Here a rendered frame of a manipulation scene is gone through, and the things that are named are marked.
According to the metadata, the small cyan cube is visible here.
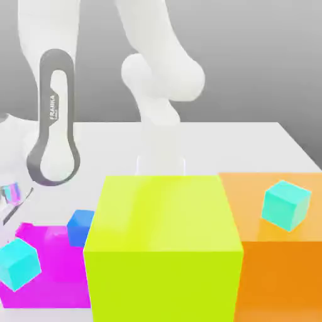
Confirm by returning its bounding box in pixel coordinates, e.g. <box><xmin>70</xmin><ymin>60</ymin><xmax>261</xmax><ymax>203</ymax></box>
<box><xmin>0</xmin><ymin>237</ymin><xmax>43</xmax><ymax>292</ymax></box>

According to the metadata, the large magenta box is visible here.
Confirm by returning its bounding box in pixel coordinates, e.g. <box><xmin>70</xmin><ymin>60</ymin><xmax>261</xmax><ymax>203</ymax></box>
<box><xmin>0</xmin><ymin>222</ymin><xmax>92</xmax><ymax>309</ymax></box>

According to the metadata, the large yellow-green box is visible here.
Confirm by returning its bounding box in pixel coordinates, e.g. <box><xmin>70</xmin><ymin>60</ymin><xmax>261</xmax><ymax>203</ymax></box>
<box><xmin>82</xmin><ymin>175</ymin><xmax>244</xmax><ymax>322</ymax></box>

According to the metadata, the large orange box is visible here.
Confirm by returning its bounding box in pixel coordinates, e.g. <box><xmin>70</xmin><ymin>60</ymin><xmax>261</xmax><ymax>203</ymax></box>
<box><xmin>218</xmin><ymin>172</ymin><xmax>322</xmax><ymax>322</ymax></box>

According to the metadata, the small blue cube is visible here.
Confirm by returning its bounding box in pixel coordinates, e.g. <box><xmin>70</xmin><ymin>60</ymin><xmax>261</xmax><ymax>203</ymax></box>
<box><xmin>66</xmin><ymin>209</ymin><xmax>96</xmax><ymax>248</ymax></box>

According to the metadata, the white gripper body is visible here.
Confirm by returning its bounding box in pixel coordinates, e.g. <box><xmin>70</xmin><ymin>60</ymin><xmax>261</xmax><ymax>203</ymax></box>
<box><xmin>0</xmin><ymin>187</ymin><xmax>35</xmax><ymax>229</ymax></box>

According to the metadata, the small turquoise cube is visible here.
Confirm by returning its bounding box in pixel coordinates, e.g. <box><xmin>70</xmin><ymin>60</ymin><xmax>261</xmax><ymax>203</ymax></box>
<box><xmin>260</xmin><ymin>179</ymin><xmax>312</xmax><ymax>233</ymax></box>

